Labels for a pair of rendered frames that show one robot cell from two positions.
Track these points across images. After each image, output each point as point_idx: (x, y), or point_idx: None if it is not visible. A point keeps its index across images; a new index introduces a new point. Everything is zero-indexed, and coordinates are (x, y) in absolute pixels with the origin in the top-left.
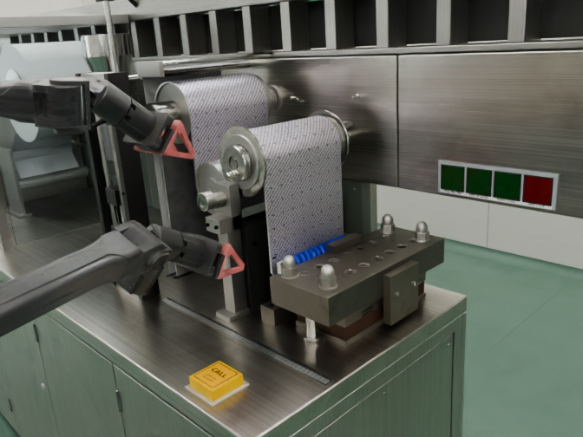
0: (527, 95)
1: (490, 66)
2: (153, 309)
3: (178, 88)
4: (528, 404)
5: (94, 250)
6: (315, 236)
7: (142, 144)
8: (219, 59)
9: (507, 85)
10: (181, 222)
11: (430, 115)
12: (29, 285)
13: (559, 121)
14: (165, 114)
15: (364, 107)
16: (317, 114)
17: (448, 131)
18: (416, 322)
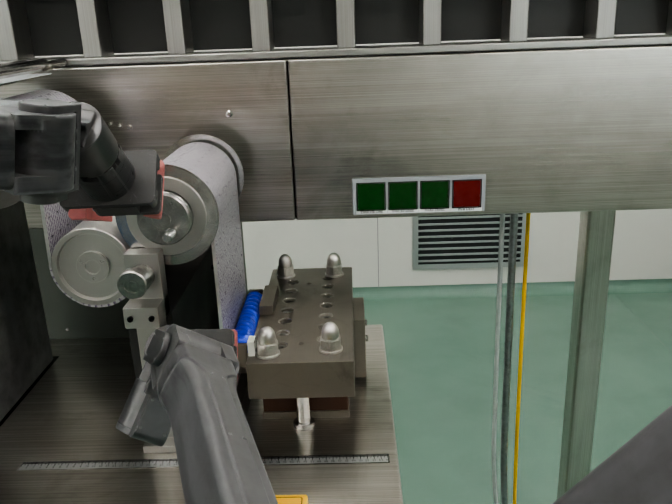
0: (450, 99)
1: (408, 70)
2: (27, 487)
3: None
4: None
5: (211, 378)
6: (237, 300)
7: (124, 204)
8: (23, 69)
9: (427, 89)
10: None
11: (337, 129)
12: (246, 456)
13: (482, 123)
14: (149, 153)
15: (240, 126)
16: (187, 141)
17: (360, 145)
18: (378, 365)
